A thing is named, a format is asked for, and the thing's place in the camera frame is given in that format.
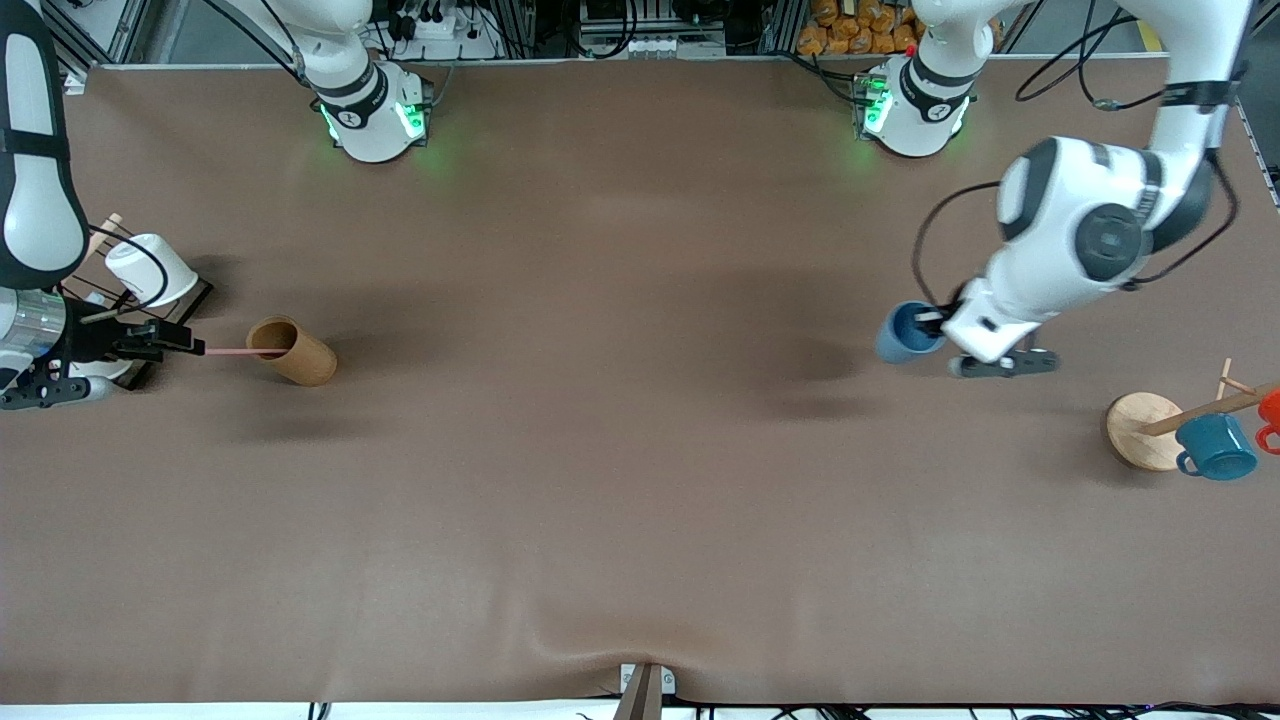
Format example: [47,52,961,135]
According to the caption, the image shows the wooden mug tree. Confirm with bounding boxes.
[1106,358,1280,472]

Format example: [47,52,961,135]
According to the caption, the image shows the white paper cup with print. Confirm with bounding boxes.
[60,355,136,386]

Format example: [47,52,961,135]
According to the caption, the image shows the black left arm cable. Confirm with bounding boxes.
[912,0,1246,309]

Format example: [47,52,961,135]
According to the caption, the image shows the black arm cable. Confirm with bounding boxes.
[55,225,169,326]
[912,0,1246,309]

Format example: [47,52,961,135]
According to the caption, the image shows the plain white paper cup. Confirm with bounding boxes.
[105,233,199,308]

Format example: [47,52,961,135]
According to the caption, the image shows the aluminium frame post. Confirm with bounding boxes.
[40,0,151,86]

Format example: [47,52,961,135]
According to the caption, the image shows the blue plastic cup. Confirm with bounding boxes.
[876,302,949,364]

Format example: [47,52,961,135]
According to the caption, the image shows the white power strip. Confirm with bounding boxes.
[383,0,498,59]

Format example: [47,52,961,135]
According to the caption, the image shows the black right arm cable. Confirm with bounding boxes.
[55,225,169,326]

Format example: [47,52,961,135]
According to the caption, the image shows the teal enamel mug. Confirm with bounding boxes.
[1175,413,1259,482]

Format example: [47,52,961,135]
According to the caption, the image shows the metal table clamp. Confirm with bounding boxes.
[612,662,676,720]

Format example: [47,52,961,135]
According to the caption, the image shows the black cup rack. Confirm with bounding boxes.
[60,213,214,391]

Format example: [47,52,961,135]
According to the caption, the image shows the brown cylindrical holder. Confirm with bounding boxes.
[246,315,338,387]

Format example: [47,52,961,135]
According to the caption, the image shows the orange snack pile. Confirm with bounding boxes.
[797,0,926,57]

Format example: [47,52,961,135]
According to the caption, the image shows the brown table mat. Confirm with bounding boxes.
[0,58,1280,706]

